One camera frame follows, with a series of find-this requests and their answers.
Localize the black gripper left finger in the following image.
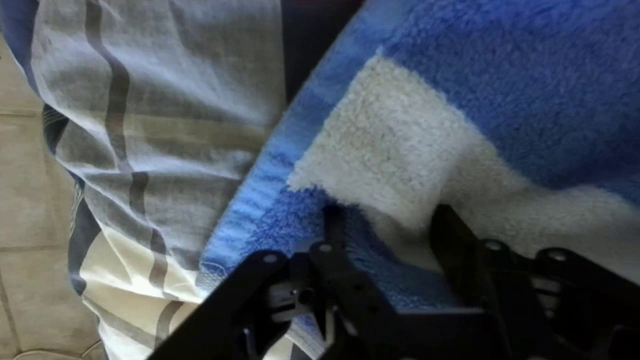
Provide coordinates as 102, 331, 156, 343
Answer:
147, 202, 406, 360

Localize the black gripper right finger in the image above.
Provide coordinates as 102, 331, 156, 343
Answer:
427, 202, 640, 360

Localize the blue and white striped towel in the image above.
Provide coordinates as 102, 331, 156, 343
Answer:
198, 0, 640, 360

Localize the blue plaid bed comforter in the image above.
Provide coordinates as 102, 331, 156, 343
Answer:
0, 0, 301, 360

